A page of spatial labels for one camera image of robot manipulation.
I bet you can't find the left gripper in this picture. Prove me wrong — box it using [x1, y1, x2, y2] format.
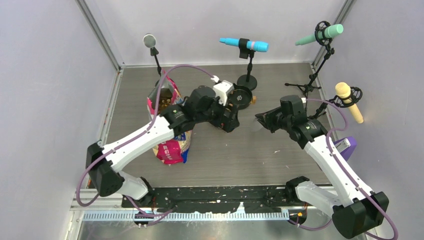
[195, 95, 239, 133]

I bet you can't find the purple metronome box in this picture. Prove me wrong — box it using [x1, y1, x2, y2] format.
[333, 136, 357, 161]

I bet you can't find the colourful pet food bag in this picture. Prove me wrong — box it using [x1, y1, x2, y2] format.
[146, 75, 193, 166]

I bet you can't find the yellow microphone tripod stand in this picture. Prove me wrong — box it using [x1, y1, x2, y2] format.
[308, 86, 363, 120]

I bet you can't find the round silver microphone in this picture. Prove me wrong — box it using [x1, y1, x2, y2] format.
[142, 33, 157, 49]

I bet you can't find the clear plastic scoop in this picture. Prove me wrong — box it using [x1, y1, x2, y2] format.
[250, 118, 264, 132]

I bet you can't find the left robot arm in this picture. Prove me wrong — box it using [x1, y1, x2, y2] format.
[85, 81, 240, 207]

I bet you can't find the green microphone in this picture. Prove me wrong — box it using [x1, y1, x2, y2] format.
[295, 24, 344, 46]

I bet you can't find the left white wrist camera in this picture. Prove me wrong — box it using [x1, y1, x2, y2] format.
[211, 75, 235, 106]

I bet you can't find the green microphone tripod stand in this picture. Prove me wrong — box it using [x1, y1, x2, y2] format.
[284, 20, 335, 98]

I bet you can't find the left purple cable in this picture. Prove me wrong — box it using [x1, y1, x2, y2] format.
[75, 63, 216, 228]

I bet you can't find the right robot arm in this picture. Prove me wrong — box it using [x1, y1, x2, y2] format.
[255, 95, 389, 239]

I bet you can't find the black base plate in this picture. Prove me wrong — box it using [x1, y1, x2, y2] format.
[135, 185, 312, 214]

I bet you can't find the yellow microphone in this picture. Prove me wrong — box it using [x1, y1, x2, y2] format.
[335, 82, 364, 124]

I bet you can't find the far black pet bowl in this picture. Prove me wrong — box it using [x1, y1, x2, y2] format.
[228, 84, 257, 110]

